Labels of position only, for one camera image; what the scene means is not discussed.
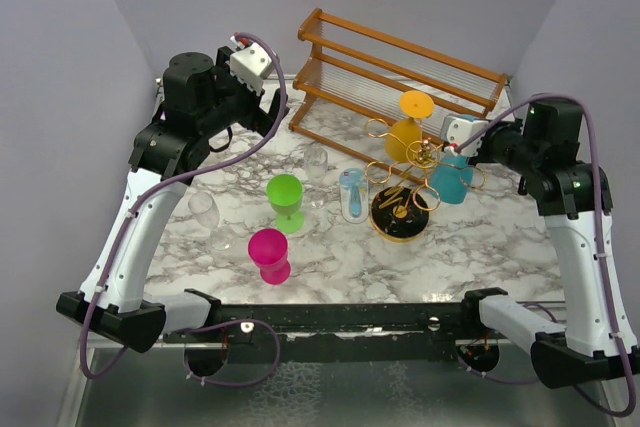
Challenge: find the pink plastic wine glass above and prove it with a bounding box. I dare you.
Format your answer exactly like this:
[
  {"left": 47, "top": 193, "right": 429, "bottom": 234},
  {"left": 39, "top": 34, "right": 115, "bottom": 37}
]
[{"left": 248, "top": 228, "right": 291, "bottom": 285}]

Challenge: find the clear wine glass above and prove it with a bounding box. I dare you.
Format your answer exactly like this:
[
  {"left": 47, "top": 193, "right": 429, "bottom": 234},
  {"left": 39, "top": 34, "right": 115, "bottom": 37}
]
[
  {"left": 188, "top": 192, "right": 235, "bottom": 251},
  {"left": 303, "top": 144, "right": 328, "bottom": 208}
]

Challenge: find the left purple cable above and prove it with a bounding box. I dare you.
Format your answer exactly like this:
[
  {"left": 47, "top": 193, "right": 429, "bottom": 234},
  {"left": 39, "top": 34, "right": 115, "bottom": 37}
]
[{"left": 78, "top": 31, "right": 291, "bottom": 388}]

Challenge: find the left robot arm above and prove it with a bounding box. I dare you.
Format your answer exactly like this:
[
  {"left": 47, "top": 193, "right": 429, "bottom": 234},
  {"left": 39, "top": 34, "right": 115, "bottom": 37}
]
[{"left": 56, "top": 38, "right": 288, "bottom": 353}]

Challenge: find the blue tool in blister pack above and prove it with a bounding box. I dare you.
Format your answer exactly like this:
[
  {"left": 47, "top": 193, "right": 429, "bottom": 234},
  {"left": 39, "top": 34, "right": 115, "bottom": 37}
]
[{"left": 339, "top": 168, "right": 370, "bottom": 224}]

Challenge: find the green plastic wine glass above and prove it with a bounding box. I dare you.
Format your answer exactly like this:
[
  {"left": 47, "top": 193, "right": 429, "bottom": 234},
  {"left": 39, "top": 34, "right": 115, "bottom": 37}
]
[{"left": 266, "top": 174, "right": 304, "bottom": 234}]

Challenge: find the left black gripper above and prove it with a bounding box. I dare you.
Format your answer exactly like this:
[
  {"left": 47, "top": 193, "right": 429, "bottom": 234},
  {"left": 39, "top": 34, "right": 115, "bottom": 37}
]
[{"left": 199, "top": 47, "right": 290, "bottom": 138}]

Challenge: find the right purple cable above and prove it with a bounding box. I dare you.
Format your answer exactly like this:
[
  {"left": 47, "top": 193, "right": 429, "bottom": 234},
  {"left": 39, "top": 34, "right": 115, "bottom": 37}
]
[{"left": 457, "top": 92, "right": 640, "bottom": 418}]

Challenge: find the yellow plastic wine glass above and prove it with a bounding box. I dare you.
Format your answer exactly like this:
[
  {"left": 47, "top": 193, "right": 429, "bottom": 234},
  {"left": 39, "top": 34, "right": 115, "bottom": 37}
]
[{"left": 385, "top": 90, "right": 435, "bottom": 162}]

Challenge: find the blue plastic wine glass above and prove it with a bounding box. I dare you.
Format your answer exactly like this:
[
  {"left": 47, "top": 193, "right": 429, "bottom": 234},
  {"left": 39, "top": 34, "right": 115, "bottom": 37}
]
[{"left": 430, "top": 148, "right": 473, "bottom": 204}]

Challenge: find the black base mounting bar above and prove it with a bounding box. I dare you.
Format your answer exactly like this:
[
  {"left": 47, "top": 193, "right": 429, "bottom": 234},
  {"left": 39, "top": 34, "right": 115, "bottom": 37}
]
[{"left": 163, "top": 302, "right": 499, "bottom": 364}]

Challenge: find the purple cable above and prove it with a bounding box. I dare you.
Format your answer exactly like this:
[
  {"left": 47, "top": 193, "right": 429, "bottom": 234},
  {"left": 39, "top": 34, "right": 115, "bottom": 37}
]
[
  {"left": 78, "top": 31, "right": 291, "bottom": 388},
  {"left": 457, "top": 92, "right": 640, "bottom": 418}
]

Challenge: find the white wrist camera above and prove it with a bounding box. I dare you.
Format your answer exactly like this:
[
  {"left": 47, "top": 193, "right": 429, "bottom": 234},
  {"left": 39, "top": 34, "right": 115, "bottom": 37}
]
[
  {"left": 440, "top": 113, "right": 489, "bottom": 158},
  {"left": 229, "top": 35, "right": 274, "bottom": 94}
]

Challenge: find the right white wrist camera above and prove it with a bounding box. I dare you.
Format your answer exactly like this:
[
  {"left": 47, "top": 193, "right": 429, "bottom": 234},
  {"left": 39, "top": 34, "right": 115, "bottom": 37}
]
[{"left": 440, "top": 113, "right": 489, "bottom": 158}]

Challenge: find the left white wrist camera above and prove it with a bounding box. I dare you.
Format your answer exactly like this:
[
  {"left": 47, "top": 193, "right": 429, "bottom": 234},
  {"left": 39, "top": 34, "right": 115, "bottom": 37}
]
[{"left": 229, "top": 35, "right": 274, "bottom": 94}]

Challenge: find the wooden two-tier rack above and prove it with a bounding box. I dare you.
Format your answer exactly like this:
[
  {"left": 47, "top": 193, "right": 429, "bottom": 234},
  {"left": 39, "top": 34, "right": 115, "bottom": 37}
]
[{"left": 289, "top": 8, "right": 509, "bottom": 174}]

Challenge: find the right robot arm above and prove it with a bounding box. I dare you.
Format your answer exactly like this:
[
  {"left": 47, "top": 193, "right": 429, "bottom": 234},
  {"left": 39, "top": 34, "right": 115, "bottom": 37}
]
[{"left": 441, "top": 94, "right": 639, "bottom": 389}]

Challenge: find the gold wire wine glass rack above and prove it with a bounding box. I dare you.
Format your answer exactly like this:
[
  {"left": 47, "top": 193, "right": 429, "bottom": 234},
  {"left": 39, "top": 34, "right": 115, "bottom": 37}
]
[{"left": 364, "top": 118, "right": 483, "bottom": 243}]

